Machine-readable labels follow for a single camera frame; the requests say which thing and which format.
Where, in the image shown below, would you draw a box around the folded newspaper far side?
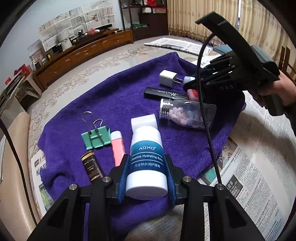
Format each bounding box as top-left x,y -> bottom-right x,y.
144,38 -> 203,56

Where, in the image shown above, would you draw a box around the small white tape roll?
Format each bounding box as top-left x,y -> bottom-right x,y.
130,114 -> 158,132

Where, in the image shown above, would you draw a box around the black Horizon lighter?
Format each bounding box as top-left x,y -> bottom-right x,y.
144,87 -> 188,100

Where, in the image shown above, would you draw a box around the dark shelf unit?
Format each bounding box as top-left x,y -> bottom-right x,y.
118,0 -> 169,41

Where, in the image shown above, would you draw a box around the white blue balm bottle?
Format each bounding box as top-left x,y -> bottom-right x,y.
125,126 -> 168,200

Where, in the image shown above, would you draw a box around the green binder clip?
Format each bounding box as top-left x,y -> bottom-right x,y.
81,111 -> 111,151

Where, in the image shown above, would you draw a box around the stacked cardboard sheets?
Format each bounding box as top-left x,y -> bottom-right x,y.
0,71 -> 25,109

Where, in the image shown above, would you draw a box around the person right hand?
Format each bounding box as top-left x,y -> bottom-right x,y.
248,71 -> 295,107

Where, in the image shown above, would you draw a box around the black cable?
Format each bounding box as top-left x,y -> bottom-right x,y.
0,117 -> 38,227

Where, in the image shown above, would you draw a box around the newspaper under towel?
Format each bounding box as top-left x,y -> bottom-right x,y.
28,58 -> 296,241

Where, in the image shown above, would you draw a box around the pink white tube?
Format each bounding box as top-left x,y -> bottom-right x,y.
110,131 -> 125,167

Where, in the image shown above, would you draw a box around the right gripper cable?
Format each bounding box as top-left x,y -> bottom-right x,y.
196,33 -> 224,187

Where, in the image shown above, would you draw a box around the wooden chair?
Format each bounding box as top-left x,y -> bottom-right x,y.
278,46 -> 295,81

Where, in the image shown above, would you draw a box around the white USB charger plug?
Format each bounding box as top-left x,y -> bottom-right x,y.
159,70 -> 183,88

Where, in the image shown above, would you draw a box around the clear pill bottle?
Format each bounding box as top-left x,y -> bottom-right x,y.
159,98 -> 205,130

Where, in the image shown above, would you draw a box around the purple towel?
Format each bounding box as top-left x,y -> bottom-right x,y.
38,52 -> 245,240

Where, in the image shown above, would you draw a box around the newspapers on wall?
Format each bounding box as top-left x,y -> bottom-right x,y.
38,1 -> 114,51

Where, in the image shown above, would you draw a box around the brown Grand Reserve lighter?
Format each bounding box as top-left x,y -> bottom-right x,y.
81,151 -> 105,183

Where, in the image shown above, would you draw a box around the white vase on cabinet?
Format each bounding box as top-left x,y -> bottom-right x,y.
60,38 -> 72,51

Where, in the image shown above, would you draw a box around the wooden TV cabinet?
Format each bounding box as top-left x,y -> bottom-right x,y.
33,29 -> 134,91

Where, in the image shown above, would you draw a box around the beige curtain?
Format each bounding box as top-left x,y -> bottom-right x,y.
168,0 -> 295,78

